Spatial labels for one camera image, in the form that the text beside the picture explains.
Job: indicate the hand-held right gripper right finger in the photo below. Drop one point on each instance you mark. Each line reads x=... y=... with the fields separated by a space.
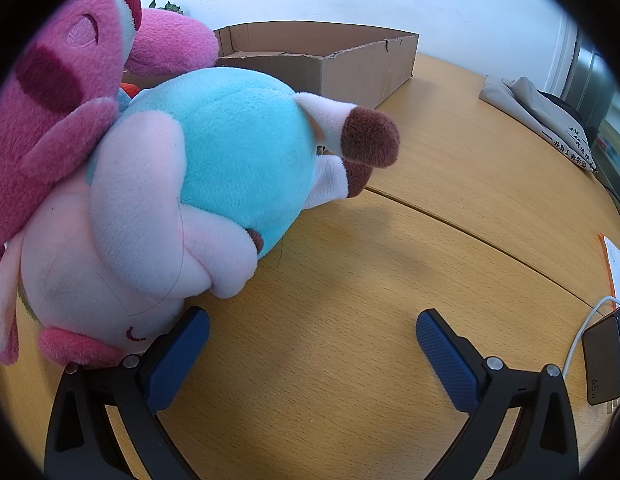
x=447 y=355

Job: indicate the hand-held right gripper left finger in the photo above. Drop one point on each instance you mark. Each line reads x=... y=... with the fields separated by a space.
x=179 y=355

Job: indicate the teal and pink plush toy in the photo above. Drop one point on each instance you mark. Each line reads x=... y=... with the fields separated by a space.
x=229 y=130

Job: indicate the cardboard box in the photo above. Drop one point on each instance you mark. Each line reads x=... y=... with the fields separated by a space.
x=350 y=75

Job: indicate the magenta plush toy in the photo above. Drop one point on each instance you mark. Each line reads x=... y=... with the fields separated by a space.
x=54 y=85

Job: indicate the black power adapter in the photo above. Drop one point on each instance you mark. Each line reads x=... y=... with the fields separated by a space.
x=602 y=360

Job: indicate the orange-edged white paper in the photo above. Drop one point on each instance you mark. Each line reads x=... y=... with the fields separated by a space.
x=617 y=265

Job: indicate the grey cloth bag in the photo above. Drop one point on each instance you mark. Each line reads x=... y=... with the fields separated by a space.
x=530 y=115

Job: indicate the green potted plant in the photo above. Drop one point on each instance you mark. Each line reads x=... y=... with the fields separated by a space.
x=167 y=7

